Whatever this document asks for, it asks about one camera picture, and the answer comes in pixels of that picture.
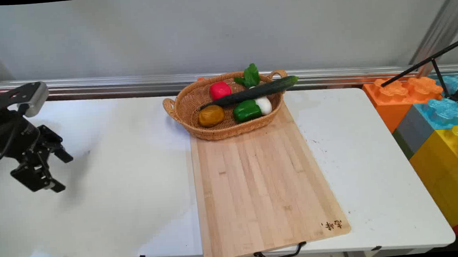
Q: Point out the white toy garlic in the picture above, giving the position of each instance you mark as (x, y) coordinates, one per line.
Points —
(265, 105)

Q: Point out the brown toy potato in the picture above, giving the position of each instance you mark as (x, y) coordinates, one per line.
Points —
(211, 115)

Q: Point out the green toy bell pepper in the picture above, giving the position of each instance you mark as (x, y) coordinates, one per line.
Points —
(246, 111)

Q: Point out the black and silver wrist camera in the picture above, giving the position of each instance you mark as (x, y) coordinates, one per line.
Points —
(29, 96)

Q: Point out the orange giant building block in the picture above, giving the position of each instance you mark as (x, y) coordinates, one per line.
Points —
(392, 101)

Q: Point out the green leafy toy vegetable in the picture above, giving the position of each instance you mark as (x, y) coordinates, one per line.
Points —
(250, 76)

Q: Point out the woven wicker basket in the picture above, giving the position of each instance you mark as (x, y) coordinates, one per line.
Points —
(189, 107)

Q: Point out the black tripod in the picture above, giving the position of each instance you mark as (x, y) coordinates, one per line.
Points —
(436, 65)

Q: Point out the red toy tomato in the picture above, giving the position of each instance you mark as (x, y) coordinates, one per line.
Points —
(220, 90)

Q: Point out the blue giant building block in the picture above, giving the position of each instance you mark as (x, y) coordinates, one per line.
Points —
(443, 111)

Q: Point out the aluminium frame rail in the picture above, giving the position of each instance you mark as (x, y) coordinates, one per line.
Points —
(129, 84)

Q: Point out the dark green toy cucumber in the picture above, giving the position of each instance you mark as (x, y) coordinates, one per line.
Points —
(250, 93)

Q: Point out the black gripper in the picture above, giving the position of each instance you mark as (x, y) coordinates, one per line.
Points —
(13, 133)

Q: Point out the yellow giant building block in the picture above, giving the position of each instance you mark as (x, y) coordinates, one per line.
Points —
(450, 177)

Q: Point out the wooden cutting board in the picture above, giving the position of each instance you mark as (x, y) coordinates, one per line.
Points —
(257, 183)

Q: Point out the grey giant building block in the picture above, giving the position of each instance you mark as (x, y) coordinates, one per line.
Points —
(414, 131)

